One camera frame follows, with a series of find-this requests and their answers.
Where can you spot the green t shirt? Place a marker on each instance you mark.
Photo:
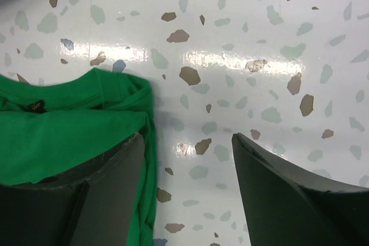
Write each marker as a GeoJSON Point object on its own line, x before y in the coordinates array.
{"type": "Point", "coordinates": [47, 130]}

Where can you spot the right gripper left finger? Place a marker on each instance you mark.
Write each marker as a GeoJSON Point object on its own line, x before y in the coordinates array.
{"type": "Point", "coordinates": [90, 204]}

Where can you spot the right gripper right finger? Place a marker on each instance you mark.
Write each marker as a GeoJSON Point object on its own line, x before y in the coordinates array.
{"type": "Point", "coordinates": [285, 204]}

